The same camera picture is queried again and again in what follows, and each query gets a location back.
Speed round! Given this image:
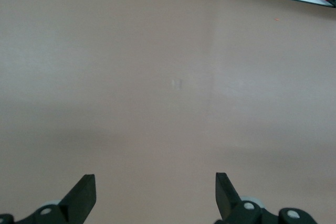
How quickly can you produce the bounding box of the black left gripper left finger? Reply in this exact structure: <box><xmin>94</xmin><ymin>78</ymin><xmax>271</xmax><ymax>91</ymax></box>
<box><xmin>0</xmin><ymin>174</ymin><xmax>97</xmax><ymax>224</ymax></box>

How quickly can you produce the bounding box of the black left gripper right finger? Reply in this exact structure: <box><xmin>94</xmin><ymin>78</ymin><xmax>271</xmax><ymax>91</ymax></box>
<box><xmin>214</xmin><ymin>172</ymin><xmax>317</xmax><ymax>224</ymax></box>

